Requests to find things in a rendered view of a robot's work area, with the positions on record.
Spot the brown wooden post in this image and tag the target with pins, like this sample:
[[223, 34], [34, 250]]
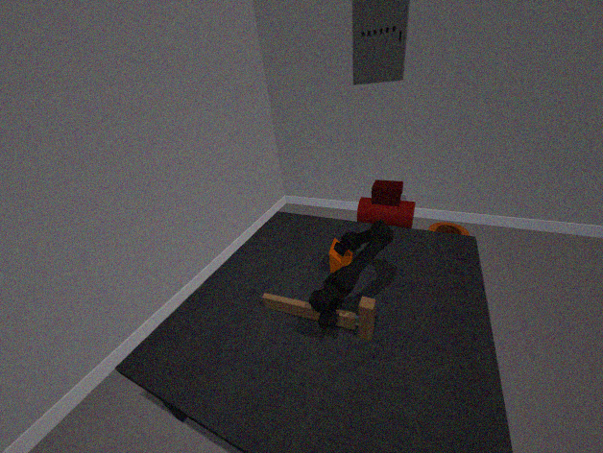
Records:
[[366, 318]]

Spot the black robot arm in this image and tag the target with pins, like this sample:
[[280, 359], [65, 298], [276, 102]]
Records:
[[345, 279]]

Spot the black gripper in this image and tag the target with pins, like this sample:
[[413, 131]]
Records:
[[330, 318]]

